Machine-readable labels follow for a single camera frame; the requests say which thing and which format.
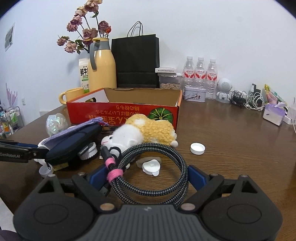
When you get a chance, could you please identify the white sock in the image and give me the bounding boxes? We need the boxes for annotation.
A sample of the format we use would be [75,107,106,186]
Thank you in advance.
[34,140,54,178]

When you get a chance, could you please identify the braided black cable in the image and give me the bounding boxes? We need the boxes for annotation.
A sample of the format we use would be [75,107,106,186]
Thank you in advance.
[100,143,189,208]

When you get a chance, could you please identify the navy zip pouch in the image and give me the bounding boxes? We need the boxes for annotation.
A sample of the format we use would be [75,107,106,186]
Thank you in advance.
[45,124,102,171]

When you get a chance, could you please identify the white round plastic gadget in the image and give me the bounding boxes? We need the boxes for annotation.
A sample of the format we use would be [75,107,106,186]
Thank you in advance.
[136,157,162,177]

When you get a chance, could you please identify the white and yellow plush hamster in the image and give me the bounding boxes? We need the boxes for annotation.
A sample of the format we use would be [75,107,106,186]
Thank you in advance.
[101,114,179,157]

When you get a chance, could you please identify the white ribbed round knob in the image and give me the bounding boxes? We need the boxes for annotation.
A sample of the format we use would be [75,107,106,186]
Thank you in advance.
[78,142,98,160]

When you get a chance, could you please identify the small white bottle cap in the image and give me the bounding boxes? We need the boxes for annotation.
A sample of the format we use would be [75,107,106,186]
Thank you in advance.
[190,143,206,155]

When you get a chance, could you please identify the iridescent glass ball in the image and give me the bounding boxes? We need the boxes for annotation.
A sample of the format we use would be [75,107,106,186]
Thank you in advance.
[46,113,68,137]

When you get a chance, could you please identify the yellow ceramic mug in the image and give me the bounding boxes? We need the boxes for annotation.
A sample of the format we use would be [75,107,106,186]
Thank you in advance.
[59,87,84,105]

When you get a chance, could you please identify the red cardboard box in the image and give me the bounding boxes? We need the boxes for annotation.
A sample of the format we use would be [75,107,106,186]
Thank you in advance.
[66,88,182,128]

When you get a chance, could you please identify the small decorated tin box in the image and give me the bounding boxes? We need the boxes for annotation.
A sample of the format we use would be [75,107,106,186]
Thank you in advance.
[183,86,206,102]

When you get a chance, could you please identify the water bottle right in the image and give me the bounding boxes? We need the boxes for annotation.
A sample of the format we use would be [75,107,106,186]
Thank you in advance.
[206,59,218,99]

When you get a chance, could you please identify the water bottle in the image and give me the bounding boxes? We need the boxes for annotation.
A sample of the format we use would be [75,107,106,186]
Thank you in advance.
[195,57,206,88]
[183,56,195,87]
[206,59,218,99]

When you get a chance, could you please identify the white robot toy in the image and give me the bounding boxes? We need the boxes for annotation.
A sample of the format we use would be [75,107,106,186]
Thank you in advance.
[216,78,232,103]

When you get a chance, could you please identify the white milk carton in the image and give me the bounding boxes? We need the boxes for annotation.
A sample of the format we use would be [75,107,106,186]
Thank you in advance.
[79,58,89,93]

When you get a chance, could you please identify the purple tissue pack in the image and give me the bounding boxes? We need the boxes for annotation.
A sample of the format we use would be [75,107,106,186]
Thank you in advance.
[263,103,285,126]

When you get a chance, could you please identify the yellow thermos jug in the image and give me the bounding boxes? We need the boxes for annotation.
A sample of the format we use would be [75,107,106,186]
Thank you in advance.
[88,38,117,92]

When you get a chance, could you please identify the clear snack container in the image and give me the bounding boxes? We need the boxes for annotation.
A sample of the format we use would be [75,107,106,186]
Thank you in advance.
[155,67,182,90]

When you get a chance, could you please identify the water bottle middle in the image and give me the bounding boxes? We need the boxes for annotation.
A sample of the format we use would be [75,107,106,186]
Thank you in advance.
[195,57,206,88]

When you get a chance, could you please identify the water bottle left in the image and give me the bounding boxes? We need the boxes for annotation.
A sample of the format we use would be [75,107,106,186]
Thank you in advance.
[183,56,195,87]

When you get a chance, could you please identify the colourful snack packet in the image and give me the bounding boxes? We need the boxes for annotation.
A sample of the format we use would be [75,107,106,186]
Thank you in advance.
[264,84,287,106]

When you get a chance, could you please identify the black paper shopping bag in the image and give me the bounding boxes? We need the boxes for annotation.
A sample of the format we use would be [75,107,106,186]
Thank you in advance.
[111,21,159,88]

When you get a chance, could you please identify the dried pink rose bouquet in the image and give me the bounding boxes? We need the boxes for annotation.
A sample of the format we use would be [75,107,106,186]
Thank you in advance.
[57,0,112,54]

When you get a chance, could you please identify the wire storage rack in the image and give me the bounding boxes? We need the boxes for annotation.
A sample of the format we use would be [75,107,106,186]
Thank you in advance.
[1,106,25,139]

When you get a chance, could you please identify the tangle of black cables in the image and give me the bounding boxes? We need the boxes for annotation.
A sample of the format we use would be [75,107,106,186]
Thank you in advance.
[229,89,248,108]

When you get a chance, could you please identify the tangle of white cables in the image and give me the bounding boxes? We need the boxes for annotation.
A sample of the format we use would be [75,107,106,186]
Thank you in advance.
[244,92,266,112]

